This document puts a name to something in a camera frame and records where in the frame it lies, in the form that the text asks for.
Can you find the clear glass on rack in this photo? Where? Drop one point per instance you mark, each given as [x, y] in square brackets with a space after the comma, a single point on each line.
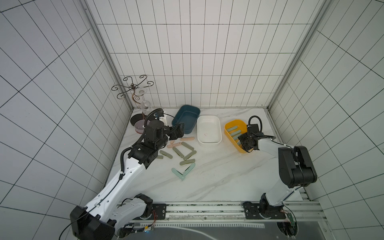
[146, 107]

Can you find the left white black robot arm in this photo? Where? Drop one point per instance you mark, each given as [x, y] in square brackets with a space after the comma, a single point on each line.
[107, 216]

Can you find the pink glass bowl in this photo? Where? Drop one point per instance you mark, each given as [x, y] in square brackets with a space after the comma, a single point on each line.
[139, 126]

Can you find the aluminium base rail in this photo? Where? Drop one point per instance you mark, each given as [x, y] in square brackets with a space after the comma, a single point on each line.
[210, 212]

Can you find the yellow storage box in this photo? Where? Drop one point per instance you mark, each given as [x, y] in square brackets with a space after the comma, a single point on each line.
[241, 126]

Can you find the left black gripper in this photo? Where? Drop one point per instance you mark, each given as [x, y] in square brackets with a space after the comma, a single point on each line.
[175, 136]

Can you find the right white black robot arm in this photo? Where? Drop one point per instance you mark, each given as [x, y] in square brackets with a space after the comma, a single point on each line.
[296, 169]

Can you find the dark teal storage box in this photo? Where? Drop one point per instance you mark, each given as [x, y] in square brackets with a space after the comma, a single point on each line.
[187, 115]

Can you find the white storage box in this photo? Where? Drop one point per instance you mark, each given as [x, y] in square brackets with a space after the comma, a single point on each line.
[209, 131]

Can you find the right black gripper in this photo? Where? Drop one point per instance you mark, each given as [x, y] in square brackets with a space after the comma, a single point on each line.
[245, 142]

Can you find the metal scroll cup rack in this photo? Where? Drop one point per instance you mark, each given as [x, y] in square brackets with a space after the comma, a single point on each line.
[136, 91]

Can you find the pink folding knife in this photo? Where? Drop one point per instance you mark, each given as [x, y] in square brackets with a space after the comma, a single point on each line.
[187, 139]
[174, 145]

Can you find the olive green folding knife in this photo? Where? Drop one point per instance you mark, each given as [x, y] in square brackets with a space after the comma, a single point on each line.
[178, 152]
[187, 146]
[185, 162]
[188, 156]
[165, 154]

